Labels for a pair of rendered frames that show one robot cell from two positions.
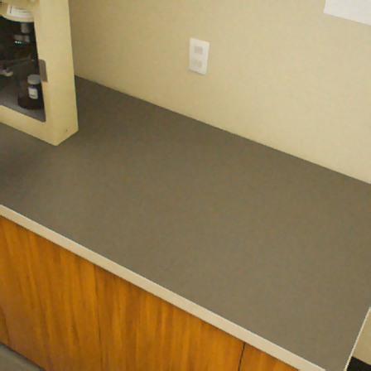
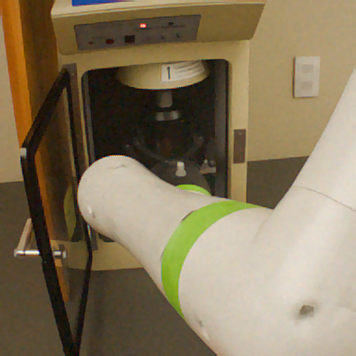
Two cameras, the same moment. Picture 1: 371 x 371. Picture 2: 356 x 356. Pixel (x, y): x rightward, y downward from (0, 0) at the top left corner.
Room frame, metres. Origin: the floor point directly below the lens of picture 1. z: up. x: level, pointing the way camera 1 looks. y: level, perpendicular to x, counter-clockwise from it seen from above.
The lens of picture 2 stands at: (0.67, 1.06, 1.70)
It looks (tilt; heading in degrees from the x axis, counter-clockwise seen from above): 29 degrees down; 323
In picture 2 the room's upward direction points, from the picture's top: straight up
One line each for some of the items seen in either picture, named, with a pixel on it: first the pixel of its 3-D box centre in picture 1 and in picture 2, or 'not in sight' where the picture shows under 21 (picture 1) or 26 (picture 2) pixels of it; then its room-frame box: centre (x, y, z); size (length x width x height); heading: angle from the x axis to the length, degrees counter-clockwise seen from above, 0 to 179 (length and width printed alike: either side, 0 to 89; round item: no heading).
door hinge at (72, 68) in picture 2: not in sight; (79, 167); (1.53, 0.70, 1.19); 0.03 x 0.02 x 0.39; 62
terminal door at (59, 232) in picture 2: not in sight; (63, 217); (1.39, 0.79, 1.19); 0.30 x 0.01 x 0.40; 145
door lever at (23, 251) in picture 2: not in sight; (36, 239); (1.35, 0.86, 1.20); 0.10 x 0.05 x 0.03; 145
